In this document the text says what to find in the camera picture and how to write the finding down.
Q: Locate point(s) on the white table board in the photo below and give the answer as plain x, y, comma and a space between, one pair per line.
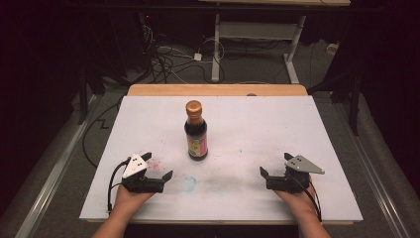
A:
251, 132

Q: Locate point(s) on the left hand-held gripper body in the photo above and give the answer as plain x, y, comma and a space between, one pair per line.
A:
135, 167

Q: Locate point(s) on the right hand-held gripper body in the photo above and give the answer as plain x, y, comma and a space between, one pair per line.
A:
298, 165

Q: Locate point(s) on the person's left hand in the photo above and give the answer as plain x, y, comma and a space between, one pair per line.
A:
127, 200

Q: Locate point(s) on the white power adapter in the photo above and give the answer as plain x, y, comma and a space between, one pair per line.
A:
197, 57

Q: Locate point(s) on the black stand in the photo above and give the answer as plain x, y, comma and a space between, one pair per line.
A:
354, 105
82, 99

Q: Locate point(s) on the metal floor rail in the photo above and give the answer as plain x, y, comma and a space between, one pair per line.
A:
373, 178
52, 175

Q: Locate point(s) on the white metal desk frame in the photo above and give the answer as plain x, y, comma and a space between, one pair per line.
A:
216, 49

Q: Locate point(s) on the dark sauce bottle orange cap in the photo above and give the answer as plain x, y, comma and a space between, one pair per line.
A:
196, 132

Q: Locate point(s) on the person's right hand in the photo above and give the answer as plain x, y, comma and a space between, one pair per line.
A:
302, 202

